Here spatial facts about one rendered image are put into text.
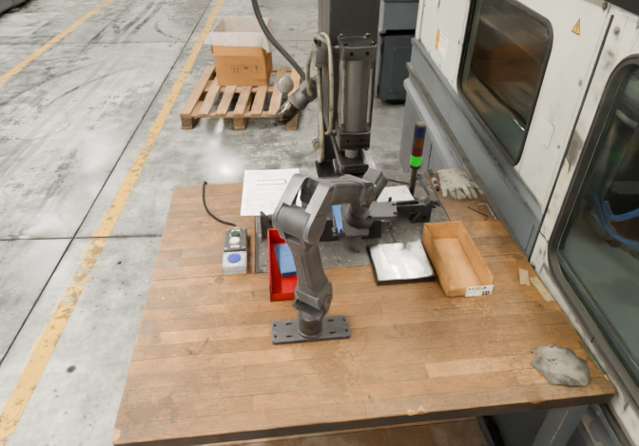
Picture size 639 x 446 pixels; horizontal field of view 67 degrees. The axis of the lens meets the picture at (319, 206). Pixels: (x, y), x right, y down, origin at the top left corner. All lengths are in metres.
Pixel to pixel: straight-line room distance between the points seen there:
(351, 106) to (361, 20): 0.22
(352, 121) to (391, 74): 3.26
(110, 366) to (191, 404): 1.35
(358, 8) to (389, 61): 3.24
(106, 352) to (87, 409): 0.29
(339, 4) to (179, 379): 0.99
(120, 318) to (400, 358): 1.76
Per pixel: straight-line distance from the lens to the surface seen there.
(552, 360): 1.32
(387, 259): 1.45
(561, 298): 1.53
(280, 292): 1.36
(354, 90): 1.29
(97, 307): 2.79
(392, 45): 4.50
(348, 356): 1.23
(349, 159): 1.40
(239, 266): 1.42
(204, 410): 1.17
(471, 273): 1.48
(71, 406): 2.44
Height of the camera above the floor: 1.88
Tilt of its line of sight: 35 degrees down
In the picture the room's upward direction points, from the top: straight up
